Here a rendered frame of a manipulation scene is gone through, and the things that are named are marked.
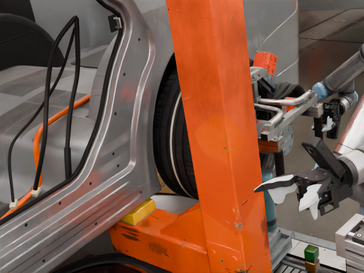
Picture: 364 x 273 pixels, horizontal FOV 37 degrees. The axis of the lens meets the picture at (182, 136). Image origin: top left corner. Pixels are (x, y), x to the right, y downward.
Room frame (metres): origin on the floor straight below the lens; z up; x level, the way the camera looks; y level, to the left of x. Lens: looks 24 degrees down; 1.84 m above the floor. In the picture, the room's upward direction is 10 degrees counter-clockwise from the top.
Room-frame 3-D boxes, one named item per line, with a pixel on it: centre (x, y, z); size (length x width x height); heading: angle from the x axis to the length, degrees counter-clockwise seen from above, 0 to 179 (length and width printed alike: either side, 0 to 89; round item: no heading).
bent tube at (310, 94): (2.12, -0.45, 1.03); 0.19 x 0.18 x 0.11; 48
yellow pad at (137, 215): (1.92, 0.25, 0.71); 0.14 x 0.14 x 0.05; 48
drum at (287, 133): (2.08, -0.35, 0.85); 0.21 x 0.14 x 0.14; 48
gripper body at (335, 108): (2.20, -0.67, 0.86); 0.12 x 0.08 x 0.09; 138
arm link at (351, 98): (2.31, -0.78, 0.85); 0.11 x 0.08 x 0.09; 138
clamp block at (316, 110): (2.11, -0.56, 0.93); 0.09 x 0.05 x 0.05; 48
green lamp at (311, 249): (1.53, -0.38, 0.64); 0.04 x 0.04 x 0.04; 48
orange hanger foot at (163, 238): (1.81, 0.12, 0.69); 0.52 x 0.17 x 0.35; 48
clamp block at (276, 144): (1.86, -0.33, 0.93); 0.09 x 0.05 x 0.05; 48
